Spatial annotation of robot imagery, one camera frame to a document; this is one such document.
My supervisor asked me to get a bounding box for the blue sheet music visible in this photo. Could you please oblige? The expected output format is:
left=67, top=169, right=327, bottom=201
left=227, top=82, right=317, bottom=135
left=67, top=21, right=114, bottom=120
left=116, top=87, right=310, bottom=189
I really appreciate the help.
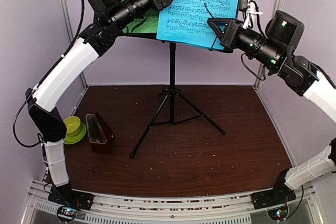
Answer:
left=156, top=0, right=238, bottom=50

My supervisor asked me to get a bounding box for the black music stand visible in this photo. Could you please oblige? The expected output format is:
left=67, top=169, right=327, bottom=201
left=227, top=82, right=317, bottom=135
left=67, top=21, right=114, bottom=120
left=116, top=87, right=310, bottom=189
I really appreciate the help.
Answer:
left=129, top=42, right=226, bottom=159

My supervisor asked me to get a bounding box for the brown metronome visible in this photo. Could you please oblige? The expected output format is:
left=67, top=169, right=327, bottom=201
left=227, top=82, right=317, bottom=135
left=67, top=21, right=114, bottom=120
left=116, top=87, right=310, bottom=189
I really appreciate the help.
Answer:
left=86, top=112, right=115, bottom=154

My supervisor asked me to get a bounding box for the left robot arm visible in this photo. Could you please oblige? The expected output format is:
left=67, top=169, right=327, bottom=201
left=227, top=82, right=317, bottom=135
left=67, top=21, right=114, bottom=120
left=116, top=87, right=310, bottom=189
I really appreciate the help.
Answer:
left=28, top=0, right=173, bottom=205

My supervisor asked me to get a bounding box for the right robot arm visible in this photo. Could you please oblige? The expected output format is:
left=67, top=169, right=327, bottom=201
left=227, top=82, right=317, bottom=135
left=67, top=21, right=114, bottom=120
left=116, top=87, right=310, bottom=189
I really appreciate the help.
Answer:
left=207, top=10, right=335, bottom=204

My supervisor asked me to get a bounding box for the green bowl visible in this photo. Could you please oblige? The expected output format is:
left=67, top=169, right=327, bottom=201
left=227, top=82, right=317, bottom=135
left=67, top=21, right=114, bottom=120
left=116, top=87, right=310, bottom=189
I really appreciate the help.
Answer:
left=64, top=116, right=81, bottom=136

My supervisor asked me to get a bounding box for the green saucer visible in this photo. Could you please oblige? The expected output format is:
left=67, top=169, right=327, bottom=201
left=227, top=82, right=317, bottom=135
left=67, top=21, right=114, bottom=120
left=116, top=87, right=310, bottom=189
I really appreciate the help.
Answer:
left=64, top=122, right=87, bottom=145

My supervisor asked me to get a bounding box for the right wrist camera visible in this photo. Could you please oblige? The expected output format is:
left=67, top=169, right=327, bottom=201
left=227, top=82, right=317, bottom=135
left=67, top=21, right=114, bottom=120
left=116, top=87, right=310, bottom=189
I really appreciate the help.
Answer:
left=238, top=0, right=264, bottom=30

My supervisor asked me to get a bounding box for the left aluminium frame post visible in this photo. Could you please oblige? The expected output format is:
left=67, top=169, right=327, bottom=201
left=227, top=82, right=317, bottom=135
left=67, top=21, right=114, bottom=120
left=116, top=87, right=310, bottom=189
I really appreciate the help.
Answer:
left=55, top=0, right=89, bottom=90

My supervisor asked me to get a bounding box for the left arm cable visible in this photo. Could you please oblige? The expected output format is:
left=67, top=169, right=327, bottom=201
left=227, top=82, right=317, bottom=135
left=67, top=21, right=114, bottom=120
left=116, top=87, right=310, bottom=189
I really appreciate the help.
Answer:
left=13, top=0, right=90, bottom=148

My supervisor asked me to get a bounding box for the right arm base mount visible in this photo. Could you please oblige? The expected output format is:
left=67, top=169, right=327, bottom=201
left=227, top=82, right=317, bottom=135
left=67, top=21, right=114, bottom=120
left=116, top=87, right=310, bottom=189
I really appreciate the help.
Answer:
left=251, top=189, right=296, bottom=222

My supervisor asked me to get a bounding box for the front aluminium rail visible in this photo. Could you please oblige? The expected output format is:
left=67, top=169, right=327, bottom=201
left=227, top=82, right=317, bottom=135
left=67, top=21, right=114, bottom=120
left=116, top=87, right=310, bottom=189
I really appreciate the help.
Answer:
left=20, top=180, right=324, bottom=223

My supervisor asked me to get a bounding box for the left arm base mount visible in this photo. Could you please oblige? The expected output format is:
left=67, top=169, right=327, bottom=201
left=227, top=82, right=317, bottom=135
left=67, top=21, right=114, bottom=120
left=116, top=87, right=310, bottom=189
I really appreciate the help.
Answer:
left=48, top=190, right=94, bottom=223

